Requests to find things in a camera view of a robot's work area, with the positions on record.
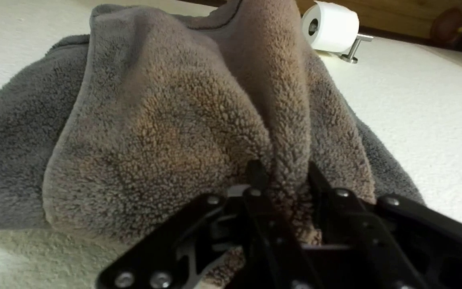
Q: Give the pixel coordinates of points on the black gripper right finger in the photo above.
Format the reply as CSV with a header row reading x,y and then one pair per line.
x,y
400,243

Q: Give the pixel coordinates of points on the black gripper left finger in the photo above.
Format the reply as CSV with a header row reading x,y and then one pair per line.
x,y
189,245

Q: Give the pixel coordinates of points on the grey fluffy hand towel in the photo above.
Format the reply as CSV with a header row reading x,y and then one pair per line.
x,y
112,132

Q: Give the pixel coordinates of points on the metal toilet paper holder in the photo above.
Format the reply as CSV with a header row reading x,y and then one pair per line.
x,y
351,55

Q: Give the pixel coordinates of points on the white toilet paper roll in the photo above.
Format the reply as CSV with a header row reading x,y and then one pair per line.
x,y
330,26

